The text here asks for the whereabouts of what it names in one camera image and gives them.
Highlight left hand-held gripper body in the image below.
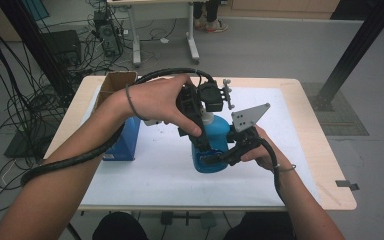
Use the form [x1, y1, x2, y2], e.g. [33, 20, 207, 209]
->
[176, 78, 236, 133]

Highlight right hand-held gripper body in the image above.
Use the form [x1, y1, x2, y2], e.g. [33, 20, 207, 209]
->
[228, 103, 271, 153]

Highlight blue bottle with white cap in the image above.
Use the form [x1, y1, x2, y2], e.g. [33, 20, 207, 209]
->
[190, 111, 232, 174]

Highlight cardboard box blue base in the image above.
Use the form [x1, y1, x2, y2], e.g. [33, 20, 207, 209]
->
[93, 70, 142, 162]

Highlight person's left hand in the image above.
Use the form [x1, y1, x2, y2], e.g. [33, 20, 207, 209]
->
[126, 73, 203, 138]

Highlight person's right hand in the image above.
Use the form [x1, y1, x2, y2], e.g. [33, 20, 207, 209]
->
[241, 125, 293, 173]

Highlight white sheet table cover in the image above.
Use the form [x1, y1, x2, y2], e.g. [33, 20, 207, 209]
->
[79, 85, 321, 208]

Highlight white desk with legs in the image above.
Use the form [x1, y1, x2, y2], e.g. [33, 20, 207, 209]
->
[106, 0, 202, 68]

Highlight thin black left wristband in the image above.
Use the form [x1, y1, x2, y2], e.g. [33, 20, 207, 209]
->
[125, 84, 148, 122]

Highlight thin black wristband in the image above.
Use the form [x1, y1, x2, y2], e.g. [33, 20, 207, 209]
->
[125, 84, 148, 122]
[274, 163, 297, 174]

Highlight thin black right wristband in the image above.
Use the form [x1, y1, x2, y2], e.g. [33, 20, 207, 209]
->
[274, 163, 297, 174]

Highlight black table foot bar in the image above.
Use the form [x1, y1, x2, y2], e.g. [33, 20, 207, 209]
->
[159, 211, 218, 229]

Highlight person's black trouser leg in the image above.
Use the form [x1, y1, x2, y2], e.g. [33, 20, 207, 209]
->
[92, 211, 149, 240]
[223, 211, 296, 240]

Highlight dark ribbed floor mat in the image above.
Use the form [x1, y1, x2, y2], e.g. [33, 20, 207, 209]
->
[301, 82, 369, 137]

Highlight black computer tower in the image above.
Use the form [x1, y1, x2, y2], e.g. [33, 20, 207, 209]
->
[93, 9, 124, 58]

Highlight light wooden cabinet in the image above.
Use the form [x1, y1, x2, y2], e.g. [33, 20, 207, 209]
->
[219, 0, 341, 20]

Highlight black tape strip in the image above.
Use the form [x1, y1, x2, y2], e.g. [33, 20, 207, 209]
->
[335, 179, 360, 192]

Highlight black box case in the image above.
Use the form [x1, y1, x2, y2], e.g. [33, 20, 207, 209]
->
[41, 29, 82, 66]

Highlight teal board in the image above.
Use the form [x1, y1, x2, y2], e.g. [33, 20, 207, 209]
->
[21, 0, 51, 21]

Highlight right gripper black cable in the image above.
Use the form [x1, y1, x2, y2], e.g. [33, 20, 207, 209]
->
[255, 137, 284, 202]

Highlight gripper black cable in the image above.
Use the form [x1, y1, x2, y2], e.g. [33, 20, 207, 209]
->
[255, 137, 284, 202]
[20, 67, 218, 187]

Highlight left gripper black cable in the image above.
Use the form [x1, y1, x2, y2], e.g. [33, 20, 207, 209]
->
[20, 67, 218, 187]

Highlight black metal frame post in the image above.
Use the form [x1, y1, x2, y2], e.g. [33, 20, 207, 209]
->
[308, 0, 384, 112]
[0, 0, 74, 98]

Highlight black flat base plate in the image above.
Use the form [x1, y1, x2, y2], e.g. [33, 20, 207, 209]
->
[3, 128, 56, 159]

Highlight tangle of black cables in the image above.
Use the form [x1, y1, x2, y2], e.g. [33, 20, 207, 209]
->
[0, 0, 131, 214]

